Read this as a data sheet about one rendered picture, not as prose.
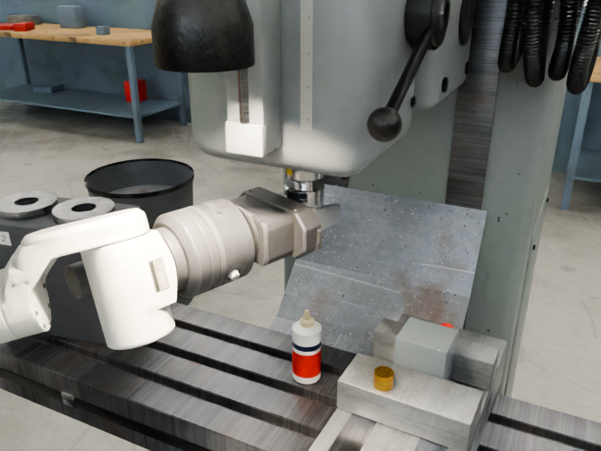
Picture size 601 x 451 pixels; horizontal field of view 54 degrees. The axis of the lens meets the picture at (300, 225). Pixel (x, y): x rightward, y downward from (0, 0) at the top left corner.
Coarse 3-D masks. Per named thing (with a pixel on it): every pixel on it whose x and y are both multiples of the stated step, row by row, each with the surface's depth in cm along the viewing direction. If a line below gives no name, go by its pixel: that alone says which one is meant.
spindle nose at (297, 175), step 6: (288, 174) 67; (294, 174) 66; (300, 174) 66; (306, 174) 66; (312, 174) 66; (318, 174) 66; (324, 174) 67; (294, 180) 66; (300, 180) 66; (306, 180) 66; (312, 180) 66
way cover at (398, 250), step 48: (336, 192) 109; (336, 240) 108; (384, 240) 105; (432, 240) 101; (480, 240) 98; (288, 288) 109; (336, 288) 106; (384, 288) 103; (432, 288) 101; (336, 336) 102
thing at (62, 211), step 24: (24, 192) 95; (48, 192) 95; (0, 216) 88; (24, 216) 88; (48, 216) 90; (72, 216) 86; (96, 216) 86; (0, 240) 88; (0, 264) 90; (48, 288) 89; (72, 312) 90; (96, 312) 89; (72, 336) 92; (96, 336) 91
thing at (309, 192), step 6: (318, 180) 70; (288, 186) 68; (294, 186) 68; (312, 186) 68; (318, 186) 68; (324, 186) 68; (288, 192) 68; (294, 192) 67; (300, 192) 67; (306, 192) 67; (312, 192) 67; (318, 192) 67; (324, 192) 69; (294, 198) 67; (300, 198) 67; (306, 198) 67; (312, 198) 67
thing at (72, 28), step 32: (0, 32) 550; (32, 32) 544; (64, 32) 544; (96, 32) 544; (128, 32) 544; (128, 64) 502; (0, 96) 601; (32, 96) 601; (64, 96) 601; (96, 96) 601; (128, 96) 571; (576, 128) 368; (576, 160) 375
